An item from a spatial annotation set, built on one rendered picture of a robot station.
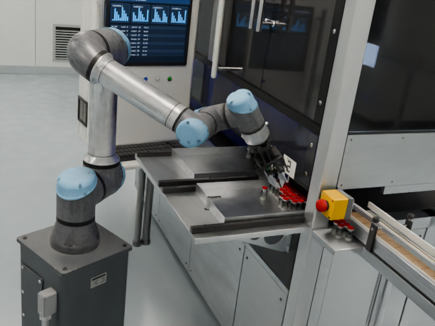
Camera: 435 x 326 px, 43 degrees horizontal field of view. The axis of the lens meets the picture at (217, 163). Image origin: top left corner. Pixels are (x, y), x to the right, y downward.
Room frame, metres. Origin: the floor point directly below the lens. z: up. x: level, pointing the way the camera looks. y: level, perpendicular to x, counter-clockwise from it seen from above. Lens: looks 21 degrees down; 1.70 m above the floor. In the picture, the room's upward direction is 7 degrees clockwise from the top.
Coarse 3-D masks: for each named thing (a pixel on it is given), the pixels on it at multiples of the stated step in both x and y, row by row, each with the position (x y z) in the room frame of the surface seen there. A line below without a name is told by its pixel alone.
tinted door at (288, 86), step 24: (288, 0) 1.96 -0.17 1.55; (312, 0) 1.83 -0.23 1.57; (288, 24) 1.94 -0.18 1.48; (312, 24) 1.81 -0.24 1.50; (288, 48) 1.92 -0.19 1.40; (312, 48) 1.78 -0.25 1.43; (264, 72) 2.04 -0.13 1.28; (288, 72) 1.89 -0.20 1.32; (312, 72) 1.76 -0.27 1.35; (288, 96) 1.87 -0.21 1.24; (312, 96) 1.74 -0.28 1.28
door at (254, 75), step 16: (240, 0) 2.30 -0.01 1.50; (272, 0) 2.06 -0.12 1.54; (224, 16) 2.43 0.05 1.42; (240, 16) 2.28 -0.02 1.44; (256, 16) 2.16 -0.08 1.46; (224, 32) 2.41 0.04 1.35; (240, 32) 2.27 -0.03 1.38; (256, 32) 2.14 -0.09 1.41; (224, 48) 2.39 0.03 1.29; (240, 48) 2.25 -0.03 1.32; (256, 48) 2.12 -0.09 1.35; (224, 64) 2.37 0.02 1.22; (240, 64) 2.23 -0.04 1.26; (256, 64) 2.11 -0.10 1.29; (256, 80) 2.09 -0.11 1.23
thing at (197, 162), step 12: (180, 156) 2.10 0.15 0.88; (192, 156) 2.12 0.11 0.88; (204, 156) 2.14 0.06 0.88; (216, 156) 2.15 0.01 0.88; (228, 156) 2.17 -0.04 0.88; (240, 156) 2.19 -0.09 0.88; (192, 168) 1.99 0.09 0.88; (204, 168) 2.00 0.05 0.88; (216, 168) 2.02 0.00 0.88; (228, 168) 2.03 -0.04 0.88; (240, 168) 2.05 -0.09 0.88; (252, 168) 2.07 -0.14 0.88
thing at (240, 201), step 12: (240, 180) 1.85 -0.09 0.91; (252, 180) 1.86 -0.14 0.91; (264, 180) 1.88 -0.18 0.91; (204, 192) 1.71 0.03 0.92; (216, 192) 1.79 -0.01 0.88; (228, 192) 1.80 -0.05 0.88; (240, 192) 1.82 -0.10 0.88; (252, 192) 1.83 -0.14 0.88; (216, 204) 1.69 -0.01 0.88; (228, 204) 1.70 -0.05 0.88; (240, 204) 1.72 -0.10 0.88; (252, 204) 1.73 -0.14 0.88; (264, 204) 1.74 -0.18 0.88; (276, 204) 1.75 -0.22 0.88; (216, 216) 1.60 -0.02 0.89; (228, 216) 1.62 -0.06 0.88; (240, 216) 1.56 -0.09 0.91; (252, 216) 1.58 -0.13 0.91; (264, 216) 1.60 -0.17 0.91; (276, 216) 1.62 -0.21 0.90; (288, 216) 1.64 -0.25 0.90
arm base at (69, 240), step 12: (60, 228) 1.44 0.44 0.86; (72, 228) 1.44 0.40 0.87; (84, 228) 1.45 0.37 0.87; (96, 228) 1.51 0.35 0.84; (60, 240) 1.43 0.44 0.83; (72, 240) 1.43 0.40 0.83; (84, 240) 1.44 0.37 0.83; (96, 240) 1.48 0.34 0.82; (60, 252) 1.42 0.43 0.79; (72, 252) 1.42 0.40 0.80; (84, 252) 1.43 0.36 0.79
